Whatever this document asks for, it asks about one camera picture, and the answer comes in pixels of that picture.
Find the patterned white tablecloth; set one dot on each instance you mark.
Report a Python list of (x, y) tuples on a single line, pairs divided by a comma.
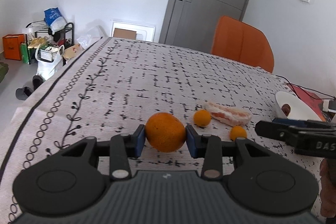
[(116, 85)]

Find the black metal rack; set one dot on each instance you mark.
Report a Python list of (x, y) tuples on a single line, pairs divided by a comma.
[(64, 37)]

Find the orange cardboard box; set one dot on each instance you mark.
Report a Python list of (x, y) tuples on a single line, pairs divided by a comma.
[(11, 46)]

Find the red orange placemat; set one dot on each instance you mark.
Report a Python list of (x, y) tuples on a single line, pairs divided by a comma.
[(314, 101)]

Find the blue white plastic bag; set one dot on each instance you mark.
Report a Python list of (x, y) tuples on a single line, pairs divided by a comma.
[(54, 19)]

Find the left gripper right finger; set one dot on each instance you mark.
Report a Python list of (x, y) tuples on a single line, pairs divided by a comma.
[(207, 147)]

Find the person's right hand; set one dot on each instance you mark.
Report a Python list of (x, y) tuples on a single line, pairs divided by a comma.
[(327, 194)]

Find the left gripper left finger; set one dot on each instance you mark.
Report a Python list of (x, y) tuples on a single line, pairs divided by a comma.
[(121, 148)]

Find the dark red plum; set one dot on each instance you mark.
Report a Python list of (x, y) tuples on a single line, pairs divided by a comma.
[(286, 109)]

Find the large orange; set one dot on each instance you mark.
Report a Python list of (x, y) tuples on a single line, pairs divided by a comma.
[(165, 133)]

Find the orange chair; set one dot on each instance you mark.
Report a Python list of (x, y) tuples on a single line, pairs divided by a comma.
[(238, 41)]

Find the peeled grapefruit segment long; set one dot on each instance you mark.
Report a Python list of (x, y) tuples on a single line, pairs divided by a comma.
[(228, 115)]

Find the white foam packaging board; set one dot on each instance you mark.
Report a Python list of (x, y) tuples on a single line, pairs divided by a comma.
[(129, 30)]

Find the white black power adapter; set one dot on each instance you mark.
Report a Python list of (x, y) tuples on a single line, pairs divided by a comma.
[(329, 106)]

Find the white shopping bag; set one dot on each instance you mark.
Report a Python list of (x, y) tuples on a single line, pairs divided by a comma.
[(50, 60)]

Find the small tangerine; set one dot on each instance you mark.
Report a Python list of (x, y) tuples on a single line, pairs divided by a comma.
[(202, 118), (237, 132)]

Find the black slipper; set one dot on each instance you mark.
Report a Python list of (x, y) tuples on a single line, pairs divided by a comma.
[(28, 89)]

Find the white ceramic plate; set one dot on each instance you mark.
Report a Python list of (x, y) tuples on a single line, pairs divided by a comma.
[(299, 110)]

